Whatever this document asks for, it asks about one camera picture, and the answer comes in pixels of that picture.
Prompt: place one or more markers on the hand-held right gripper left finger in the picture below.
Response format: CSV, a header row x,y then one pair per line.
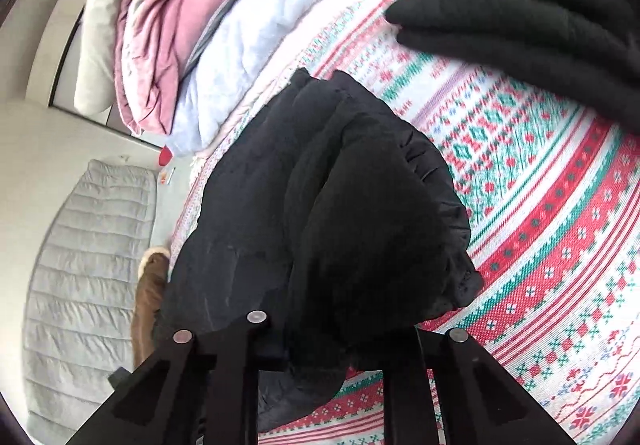
x,y
230,375

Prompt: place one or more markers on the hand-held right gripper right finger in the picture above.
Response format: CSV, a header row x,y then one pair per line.
x,y
407,375

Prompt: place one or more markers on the brown fleece-lined coat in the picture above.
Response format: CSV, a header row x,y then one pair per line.
x,y
147,305

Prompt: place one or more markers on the small red object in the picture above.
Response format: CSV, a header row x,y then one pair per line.
x,y
165,156

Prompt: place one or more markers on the white sliding-door wardrobe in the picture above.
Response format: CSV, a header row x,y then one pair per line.
x,y
107,122

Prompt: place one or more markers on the red green patterned bed sheet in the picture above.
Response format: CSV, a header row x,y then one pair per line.
x,y
525,225

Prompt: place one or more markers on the stack of folded blankets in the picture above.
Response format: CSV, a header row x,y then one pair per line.
x,y
260,35

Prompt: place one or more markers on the black padded jacket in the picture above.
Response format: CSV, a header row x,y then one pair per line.
x,y
325,225

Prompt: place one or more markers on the small white object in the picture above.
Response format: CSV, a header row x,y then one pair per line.
x,y
171,176

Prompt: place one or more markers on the black folded garment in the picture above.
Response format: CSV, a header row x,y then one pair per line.
x,y
525,0

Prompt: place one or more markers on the grey bed sheet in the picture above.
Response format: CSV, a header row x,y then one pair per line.
x,y
175,210

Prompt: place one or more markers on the light grey folded quilt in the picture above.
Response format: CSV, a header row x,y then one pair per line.
x,y
105,25

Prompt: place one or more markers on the grey quilted headboard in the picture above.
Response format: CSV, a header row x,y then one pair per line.
x,y
85,275

